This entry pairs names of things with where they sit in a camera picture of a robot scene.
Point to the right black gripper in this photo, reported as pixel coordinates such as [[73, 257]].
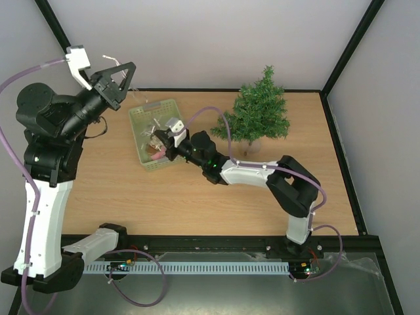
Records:
[[168, 146]]

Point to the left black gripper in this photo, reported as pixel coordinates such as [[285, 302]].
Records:
[[107, 90]]

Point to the green plastic basket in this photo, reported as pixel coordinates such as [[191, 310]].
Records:
[[145, 121]]

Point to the small green christmas tree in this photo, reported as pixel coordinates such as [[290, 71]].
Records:
[[259, 111]]

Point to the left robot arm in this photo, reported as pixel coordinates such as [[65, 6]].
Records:
[[55, 130]]

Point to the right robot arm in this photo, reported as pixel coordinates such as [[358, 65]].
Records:
[[293, 187]]

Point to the brown gingerbread ornament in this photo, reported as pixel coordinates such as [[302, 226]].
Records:
[[154, 145]]

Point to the pink ornaments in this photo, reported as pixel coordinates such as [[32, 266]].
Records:
[[158, 155]]

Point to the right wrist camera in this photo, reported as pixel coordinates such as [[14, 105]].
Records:
[[177, 130]]

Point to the white slotted cable duct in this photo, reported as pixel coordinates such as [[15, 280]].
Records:
[[190, 268]]

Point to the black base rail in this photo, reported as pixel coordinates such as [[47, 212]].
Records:
[[272, 247]]

